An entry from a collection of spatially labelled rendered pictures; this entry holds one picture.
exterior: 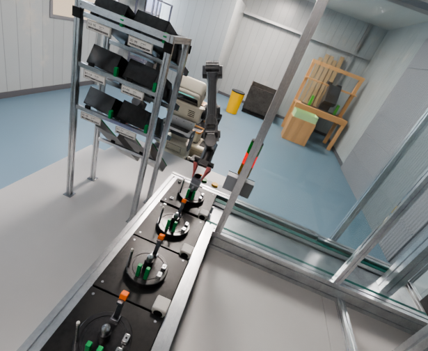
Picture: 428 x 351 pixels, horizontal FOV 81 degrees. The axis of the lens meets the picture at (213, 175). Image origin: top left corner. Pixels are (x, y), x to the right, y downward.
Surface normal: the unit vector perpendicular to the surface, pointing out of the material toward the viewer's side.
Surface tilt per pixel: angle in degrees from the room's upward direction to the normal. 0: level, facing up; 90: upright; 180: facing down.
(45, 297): 0
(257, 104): 90
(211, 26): 90
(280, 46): 90
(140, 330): 0
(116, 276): 0
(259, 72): 90
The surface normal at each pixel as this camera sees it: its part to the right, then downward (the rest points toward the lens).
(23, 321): 0.32, -0.82
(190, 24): -0.24, 0.42
